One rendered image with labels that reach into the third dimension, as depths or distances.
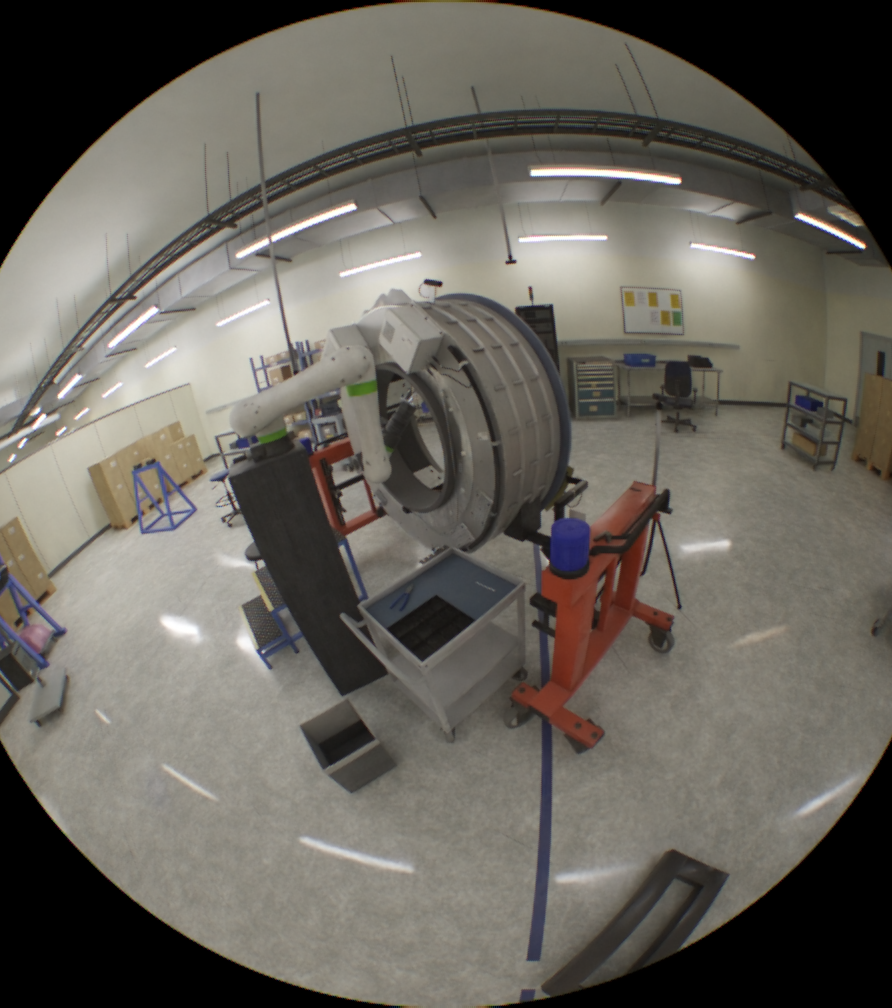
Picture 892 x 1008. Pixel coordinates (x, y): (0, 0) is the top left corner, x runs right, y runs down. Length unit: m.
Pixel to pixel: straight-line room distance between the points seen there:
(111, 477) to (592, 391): 8.81
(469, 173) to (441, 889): 5.77
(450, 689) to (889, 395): 6.55
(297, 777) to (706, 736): 2.00
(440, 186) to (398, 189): 0.52
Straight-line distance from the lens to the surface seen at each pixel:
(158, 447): 8.27
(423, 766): 1.80
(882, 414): 6.64
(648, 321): 7.43
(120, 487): 7.71
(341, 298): 7.61
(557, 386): 1.66
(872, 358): 9.78
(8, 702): 5.08
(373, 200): 4.96
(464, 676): 1.65
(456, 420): 1.49
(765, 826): 1.99
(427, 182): 4.87
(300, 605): 1.63
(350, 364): 1.10
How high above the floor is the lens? 1.65
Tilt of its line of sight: 27 degrees down
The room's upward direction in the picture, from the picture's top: 10 degrees counter-clockwise
